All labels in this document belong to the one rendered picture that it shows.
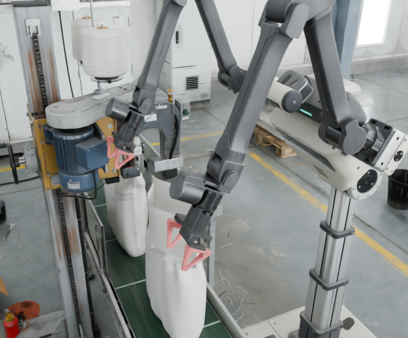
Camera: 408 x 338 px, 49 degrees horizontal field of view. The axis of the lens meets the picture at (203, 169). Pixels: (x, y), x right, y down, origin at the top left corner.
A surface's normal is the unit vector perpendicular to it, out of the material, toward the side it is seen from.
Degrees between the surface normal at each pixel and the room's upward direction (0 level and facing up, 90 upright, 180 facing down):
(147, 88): 89
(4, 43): 90
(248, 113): 89
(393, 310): 0
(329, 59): 91
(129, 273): 0
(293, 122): 40
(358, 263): 0
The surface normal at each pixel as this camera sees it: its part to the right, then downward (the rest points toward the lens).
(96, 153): 0.77, 0.29
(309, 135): -0.57, -0.57
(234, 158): 0.39, 0.40
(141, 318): 0.01, -0.89
